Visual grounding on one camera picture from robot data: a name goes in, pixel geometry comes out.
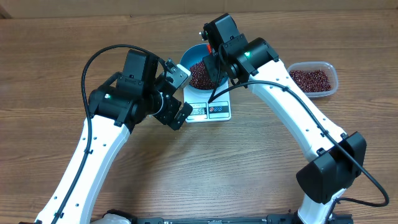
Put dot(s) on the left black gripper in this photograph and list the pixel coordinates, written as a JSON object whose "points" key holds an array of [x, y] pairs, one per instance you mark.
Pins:
{"points": [[173, 106]]}

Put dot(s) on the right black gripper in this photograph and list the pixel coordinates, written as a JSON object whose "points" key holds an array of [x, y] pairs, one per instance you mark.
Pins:
{"points": [[212, 66]]}

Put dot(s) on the red measuring scoop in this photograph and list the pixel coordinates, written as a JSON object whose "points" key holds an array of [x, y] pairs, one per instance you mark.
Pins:
{"points": [[209, 49]]}

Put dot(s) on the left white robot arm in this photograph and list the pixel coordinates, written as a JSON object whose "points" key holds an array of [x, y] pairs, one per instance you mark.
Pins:
{"points": [[113, 110]]}

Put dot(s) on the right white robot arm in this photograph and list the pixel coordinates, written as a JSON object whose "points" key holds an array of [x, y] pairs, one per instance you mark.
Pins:
{"points": [[334, 158]]}

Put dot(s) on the red adzuki beans in container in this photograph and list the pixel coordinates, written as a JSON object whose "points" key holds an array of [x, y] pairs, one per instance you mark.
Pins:
{"points": [[311, 81]]}

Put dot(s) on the clear plastic food container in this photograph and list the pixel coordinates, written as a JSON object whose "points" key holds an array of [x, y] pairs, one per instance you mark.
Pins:
{"points": [[319, 65]]}

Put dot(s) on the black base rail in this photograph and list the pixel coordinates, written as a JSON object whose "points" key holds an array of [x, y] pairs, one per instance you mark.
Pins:
{"points": [[114, 216]]}

